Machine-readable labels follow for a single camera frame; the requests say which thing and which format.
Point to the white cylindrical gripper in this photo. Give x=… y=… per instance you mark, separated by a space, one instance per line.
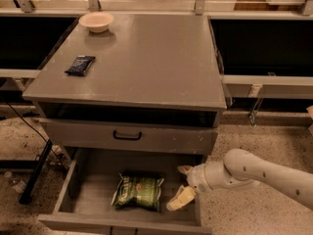
x=196 y=177

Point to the green jalapeno chip bag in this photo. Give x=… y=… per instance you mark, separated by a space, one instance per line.
x=138 y=190

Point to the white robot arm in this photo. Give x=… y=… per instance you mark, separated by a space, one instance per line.
x=240 y=169

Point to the closed grey top drawer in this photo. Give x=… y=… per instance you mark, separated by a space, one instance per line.
x=155 y=138

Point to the grey drawer cabinet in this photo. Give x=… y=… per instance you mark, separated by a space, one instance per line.
x=149 y=69

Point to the open grey middle drawer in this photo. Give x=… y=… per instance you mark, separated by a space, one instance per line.
x=111 y=192

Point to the dark blue snack bag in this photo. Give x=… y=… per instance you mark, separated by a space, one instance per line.
x=80 y=65

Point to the black table leg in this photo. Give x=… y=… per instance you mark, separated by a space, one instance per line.
x=25 y=198

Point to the clear plastic bottle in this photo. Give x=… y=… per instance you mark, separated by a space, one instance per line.
x=15 y=182

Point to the cream round bowl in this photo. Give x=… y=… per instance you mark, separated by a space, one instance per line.
x=96 y=22

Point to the black drawer handle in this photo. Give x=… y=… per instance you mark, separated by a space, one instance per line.
x=126 y=136

